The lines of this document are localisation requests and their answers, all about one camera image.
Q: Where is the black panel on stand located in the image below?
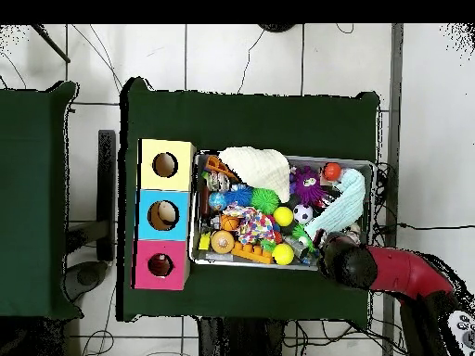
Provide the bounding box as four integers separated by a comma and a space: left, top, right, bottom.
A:
65, 129, 119, 294

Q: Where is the shallow clear mesh bin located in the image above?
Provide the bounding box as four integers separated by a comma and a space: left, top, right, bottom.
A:
189, 150, 376, 272

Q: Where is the small soccer ball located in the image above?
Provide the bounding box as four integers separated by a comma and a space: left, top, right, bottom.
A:
292, 203, 315, 225

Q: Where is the green spiky ball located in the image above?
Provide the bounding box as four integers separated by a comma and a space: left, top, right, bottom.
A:
250, 187, 281, 215

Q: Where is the plain yellow ball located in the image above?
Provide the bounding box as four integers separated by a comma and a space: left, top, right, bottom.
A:
271, 243, 295, 266

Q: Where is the wooden box with three holes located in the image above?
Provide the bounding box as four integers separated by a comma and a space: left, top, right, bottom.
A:
133, 138, 198, 292

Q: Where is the purple spiky ball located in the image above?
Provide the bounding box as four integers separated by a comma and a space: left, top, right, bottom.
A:
290, 166, 327, 208

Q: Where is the cream waffle cloth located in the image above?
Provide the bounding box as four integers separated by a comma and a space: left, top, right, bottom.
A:
218, 146, 292, 203

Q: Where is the tan orange ball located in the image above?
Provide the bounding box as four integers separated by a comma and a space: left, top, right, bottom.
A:
211, 229, 237, 255

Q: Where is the colourful patterned cloth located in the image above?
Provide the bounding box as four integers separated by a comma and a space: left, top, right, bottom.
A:
236, 206, 277, 245

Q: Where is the side table with green cloth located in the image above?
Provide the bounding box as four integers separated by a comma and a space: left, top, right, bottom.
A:
0, 81, 82, 320

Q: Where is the orange building block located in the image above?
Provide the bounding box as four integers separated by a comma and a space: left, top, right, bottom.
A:
232, 242, 275, 266

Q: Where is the black round base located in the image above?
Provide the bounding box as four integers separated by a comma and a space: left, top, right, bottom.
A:
257, 23, 298, 34

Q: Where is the dark green table cloth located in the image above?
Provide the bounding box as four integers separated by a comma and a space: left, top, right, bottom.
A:
118, 77, 383, 324

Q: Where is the yellow smiley ball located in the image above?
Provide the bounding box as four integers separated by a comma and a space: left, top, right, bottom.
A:
273, 206, 295, 227

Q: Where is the light blue knitted cloth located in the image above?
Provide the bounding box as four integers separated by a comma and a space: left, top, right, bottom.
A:
303, 169, 367, 240

